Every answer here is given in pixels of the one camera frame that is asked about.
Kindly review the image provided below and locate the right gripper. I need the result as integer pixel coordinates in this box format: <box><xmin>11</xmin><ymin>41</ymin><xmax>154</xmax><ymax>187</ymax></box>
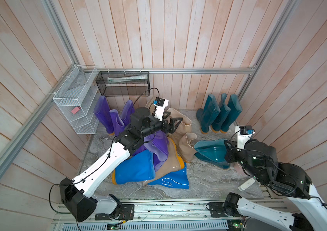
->
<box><xmin>224</xmin><ymin>140</ymin><xmax>265</xmax><ymax>185</ymax></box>

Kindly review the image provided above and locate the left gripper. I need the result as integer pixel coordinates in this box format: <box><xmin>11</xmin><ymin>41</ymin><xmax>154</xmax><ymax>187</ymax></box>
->
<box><xmin>140</xmin><ymin>110</ymin><xmax>183</xmax><ymax>137</ymax></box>

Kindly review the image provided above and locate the beige boot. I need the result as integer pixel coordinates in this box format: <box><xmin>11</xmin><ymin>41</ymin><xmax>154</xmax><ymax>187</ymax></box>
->
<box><xmin>143</xmin><ymin>138</ymin><xmax>185</xmax><ymax>185</ymax></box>
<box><xmin>145</xmin><ymin>96</ymin><xmax>156</xmax><ymax>114</ymax></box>
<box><xmin>167</xmin><ymin>108</ymin><xmax>192</xmax><ymax>143</ymax></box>
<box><xmin>178</xmin><ymin>133</ymin><xmax>197</xmax><ymax>163</ymax></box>

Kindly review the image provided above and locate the large teal boot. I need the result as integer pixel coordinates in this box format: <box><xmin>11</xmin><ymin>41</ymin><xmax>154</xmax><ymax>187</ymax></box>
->
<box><xmin>194</xmin><ymin>139</ymin><xmax>231</xmax><ymax>169</ymax></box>

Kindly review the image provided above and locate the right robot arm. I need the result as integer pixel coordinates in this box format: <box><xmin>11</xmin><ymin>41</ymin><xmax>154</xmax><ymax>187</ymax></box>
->
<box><xmin>223</xmin><ymin>139</ymin><xmax>327</xmax><ymax>231</ymax></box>

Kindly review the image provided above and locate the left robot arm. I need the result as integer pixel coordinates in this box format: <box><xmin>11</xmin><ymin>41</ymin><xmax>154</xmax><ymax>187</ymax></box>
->
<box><xmin>58</xmin><ymin>107</ymin><xmax>183</xmax><ymax>222</ymax></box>

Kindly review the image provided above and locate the beige boot under pile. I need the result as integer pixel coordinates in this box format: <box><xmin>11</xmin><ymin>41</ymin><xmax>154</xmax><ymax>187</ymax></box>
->
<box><xmin>143</xmin><ymin>138</ymin><xmax>185</xmax><ymax>185</ymax></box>

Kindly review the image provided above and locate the purple boot lying centre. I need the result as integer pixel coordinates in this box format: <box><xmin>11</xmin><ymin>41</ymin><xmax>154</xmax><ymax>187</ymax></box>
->
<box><xmin>132</xmin><ymin>142</ymin><xmax>151</xmax><ymax>156</ymax></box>

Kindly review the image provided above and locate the teal boot standing back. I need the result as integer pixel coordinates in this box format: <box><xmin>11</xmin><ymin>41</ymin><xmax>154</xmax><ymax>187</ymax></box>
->
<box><xmin>220</xmin><ymin>94</ymin><xmax>242</xmax><ymax>133</ymax></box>

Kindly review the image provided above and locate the blue boot on top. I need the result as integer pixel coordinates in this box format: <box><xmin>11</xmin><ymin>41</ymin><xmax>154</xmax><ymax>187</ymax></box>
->
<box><xmin>112</xmin><ymin>150</ymin><xmax>155</xmax><ymax>185</ymax></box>

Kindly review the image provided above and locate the blue boot underneath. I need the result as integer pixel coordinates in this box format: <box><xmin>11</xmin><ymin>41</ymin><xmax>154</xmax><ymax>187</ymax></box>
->
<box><xmin>148</xmin><ymin>163</ymin><xmax>189</xmax><ymax>190</ymax></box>

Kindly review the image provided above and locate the purple boot far left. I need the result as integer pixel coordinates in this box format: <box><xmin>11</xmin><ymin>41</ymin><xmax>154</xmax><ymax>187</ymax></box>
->
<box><xmin>94</xmin><ymin>95</ymin><xmax>114</xmax><ymax>134</ymax></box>

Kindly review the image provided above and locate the black mesh basket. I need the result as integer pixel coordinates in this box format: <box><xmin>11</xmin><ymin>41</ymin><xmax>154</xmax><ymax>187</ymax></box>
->
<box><xmin>96</xmin><ymin>71</ymin><xmax>150</xmax><ymax>97</ymax></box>

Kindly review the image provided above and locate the paper in black basket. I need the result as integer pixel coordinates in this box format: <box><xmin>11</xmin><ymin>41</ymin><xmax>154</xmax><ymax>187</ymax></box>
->
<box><xmin>107</xmin><ymin>74</ymin><xmax>149</xmax><ymax>84</ymax></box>

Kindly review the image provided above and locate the pink eraser block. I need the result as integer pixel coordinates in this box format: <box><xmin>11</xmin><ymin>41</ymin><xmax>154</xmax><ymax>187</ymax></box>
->
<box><xmin>71</xmin><ymin>106</ymin><xmax>81</xmax><ymax>115</ymax></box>

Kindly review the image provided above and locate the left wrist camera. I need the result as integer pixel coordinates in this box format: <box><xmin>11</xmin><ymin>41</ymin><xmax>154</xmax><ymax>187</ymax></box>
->
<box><xmin>153</xmin><ymin>97</ymin><xmax>169</xmax><ymax>121</ymax></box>

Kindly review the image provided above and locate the aluminium frame rail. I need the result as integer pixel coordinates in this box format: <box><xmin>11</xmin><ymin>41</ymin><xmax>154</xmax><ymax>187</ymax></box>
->
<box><xmin>84</xmin><ymin>66</ymin><xmax>256</xmax><ymax>75</ymax></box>

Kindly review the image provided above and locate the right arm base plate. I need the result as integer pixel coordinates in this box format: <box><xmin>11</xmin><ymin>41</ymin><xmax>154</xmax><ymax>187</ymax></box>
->
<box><xmin>206</xmin><ymin>202</ymin><xmax>240</xmax><ymax>218</ymax></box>

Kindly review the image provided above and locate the white wire shelf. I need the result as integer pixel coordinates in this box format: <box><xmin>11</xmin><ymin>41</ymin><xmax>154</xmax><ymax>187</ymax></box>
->
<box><xmin>53</xmin><ymin>65</ymin><xmax>100</xmax><ymax>134</ymax></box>

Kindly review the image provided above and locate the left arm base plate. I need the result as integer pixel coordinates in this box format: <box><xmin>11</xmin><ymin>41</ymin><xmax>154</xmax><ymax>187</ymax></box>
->
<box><xmin>95</xmin><ymin>204</ymin><xmax>135</xmax><ymax>221</ymax></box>

